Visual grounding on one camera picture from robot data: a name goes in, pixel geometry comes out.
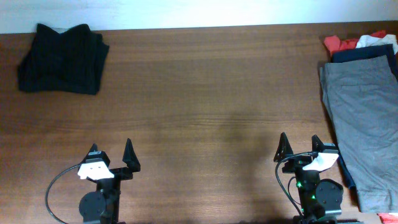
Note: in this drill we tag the black folded garment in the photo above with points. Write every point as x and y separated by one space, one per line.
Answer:
71 61

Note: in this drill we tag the red garment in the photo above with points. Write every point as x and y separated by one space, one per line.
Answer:
334 44

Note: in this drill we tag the navy blue garment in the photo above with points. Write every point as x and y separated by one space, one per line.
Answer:
361 54

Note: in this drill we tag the grey shorts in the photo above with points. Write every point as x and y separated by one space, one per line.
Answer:
361 100

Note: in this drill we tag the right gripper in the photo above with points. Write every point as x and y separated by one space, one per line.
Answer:
296 162

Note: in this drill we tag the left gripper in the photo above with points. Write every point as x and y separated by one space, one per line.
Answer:
129 158

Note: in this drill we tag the white garment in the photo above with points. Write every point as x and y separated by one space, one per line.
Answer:
367 41

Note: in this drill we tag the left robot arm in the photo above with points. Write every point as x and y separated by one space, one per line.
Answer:
102 205

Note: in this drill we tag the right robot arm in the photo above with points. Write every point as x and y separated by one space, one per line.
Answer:
319 199

